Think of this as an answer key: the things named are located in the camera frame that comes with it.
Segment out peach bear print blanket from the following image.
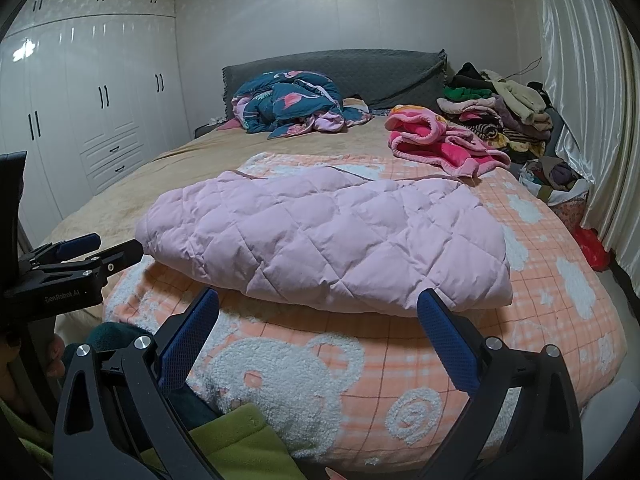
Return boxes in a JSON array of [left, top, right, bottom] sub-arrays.
[[102, 152, 628, 473]]

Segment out pink fleece robe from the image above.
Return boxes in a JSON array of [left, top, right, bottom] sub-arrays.
[[384, 105, 512, 180]]

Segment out bag of dark clothes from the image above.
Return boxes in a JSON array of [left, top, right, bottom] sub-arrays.
[[519, 156, 593, 207]]

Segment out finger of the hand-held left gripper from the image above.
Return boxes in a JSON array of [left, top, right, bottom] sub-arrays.
[[82, 238, 144, 283], [17, 232, 102, 266]]

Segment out pink bag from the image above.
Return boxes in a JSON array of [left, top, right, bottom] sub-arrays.
[[547, 195, 590, 235]]

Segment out pile of assorted clothes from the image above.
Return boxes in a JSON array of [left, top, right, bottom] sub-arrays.
[[436, 62, 556, 158]]

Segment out green fleece garment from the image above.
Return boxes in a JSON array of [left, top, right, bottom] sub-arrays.
[[0, 400, 308, 480]]

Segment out white satin curtain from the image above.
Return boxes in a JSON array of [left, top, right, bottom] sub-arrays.
[[537, 0, 640, 281]]

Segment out teal flamingo print duvet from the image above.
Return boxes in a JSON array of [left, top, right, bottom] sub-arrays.
[[232, 70, 375, 140]]

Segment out white wardrobe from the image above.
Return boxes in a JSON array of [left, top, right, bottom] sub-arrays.
[[0, 0, 193, 246]]

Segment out person's left hand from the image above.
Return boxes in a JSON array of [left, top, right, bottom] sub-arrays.
[[42, 334, 67, 380]]

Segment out tan plush bedspread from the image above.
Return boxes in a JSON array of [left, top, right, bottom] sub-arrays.
[[37, 105, 418, 341]]

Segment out pink quilted jacket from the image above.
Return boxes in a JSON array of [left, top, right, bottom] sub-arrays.
[[135, 165, 515, 318]]

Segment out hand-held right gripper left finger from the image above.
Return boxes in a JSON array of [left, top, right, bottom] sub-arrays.
[[52, 287, 221, 480]]

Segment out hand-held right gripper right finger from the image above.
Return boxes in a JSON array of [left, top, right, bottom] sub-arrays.
[[416, 287, 586, 480]]

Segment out red plastic bag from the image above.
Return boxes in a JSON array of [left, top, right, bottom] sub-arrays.
[[571, 224, 612, 272]]

